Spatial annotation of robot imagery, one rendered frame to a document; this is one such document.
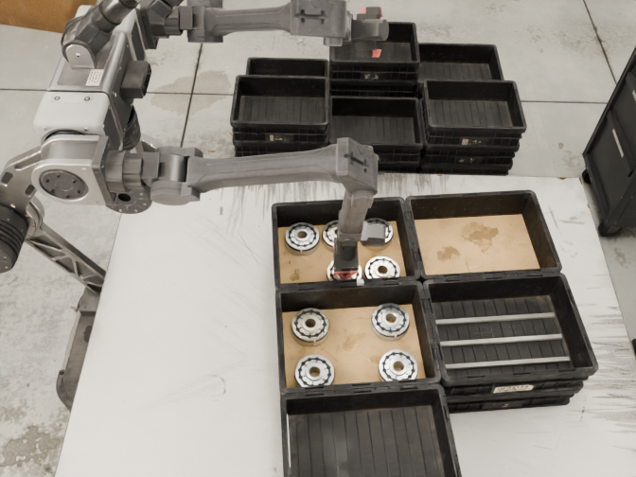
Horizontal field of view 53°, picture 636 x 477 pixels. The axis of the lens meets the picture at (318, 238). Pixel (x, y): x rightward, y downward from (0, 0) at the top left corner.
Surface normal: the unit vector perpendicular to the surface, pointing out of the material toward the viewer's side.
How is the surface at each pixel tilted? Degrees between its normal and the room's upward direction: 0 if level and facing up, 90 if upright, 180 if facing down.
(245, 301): 0
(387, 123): 0
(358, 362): 0
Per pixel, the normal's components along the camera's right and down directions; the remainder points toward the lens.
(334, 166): -0.27, -0.25
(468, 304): 0.01, -0.59
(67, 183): -0.02, 0.80
